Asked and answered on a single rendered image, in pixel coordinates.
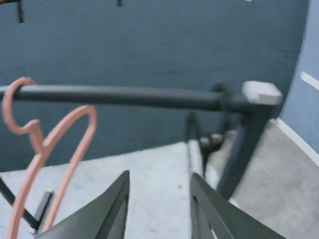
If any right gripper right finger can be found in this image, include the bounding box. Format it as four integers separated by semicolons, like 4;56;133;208
189;172;286;239

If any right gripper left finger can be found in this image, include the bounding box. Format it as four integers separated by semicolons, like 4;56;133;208
35;170;131;239

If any pink clothes hanger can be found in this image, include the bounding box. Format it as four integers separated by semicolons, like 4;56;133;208
1;80;93;239

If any dark grey metal rack frame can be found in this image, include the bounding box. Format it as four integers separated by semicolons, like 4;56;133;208
0;82;275;235

